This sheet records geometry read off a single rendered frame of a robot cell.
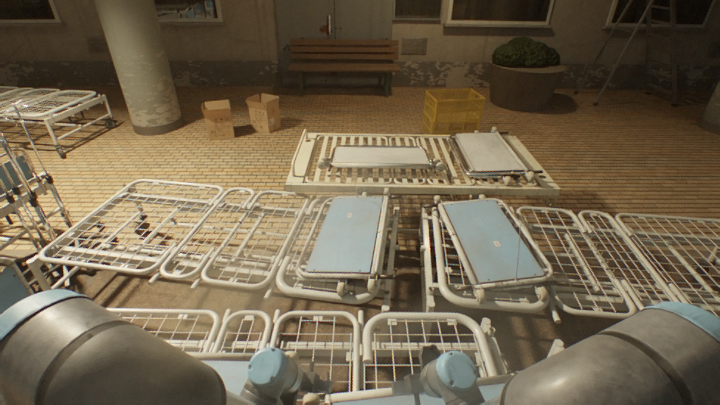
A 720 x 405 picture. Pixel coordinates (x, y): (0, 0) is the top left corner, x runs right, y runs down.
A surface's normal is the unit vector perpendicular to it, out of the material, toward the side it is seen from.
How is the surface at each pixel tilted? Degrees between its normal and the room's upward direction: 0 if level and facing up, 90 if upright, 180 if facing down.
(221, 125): 90
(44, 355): 25
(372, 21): 90
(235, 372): 5
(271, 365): 19
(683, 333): 2
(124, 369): 30
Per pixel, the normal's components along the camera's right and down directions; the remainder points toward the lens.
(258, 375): -0.13, -0.66
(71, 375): 0.00, -0.52
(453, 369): 0.14, -0.66
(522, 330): 0.01, -0.86
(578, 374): -0.60, -0.73
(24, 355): -0.24, -0.44
